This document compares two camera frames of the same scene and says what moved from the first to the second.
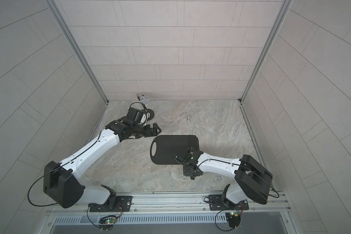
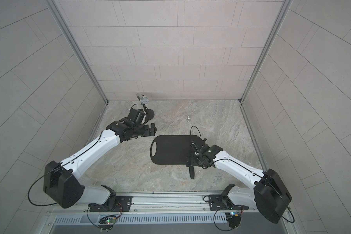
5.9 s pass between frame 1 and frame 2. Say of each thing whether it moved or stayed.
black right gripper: moved
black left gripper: stayed
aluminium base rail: stayed
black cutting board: stayed
